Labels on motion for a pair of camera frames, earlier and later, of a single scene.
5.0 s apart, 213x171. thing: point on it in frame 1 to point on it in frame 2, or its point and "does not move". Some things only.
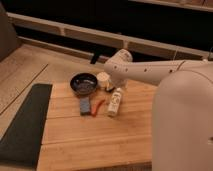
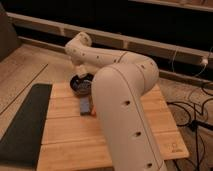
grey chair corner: (8, 38) does not move
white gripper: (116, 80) to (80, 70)
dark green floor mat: (23, 143) does not move
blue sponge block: (85, 106) does not move
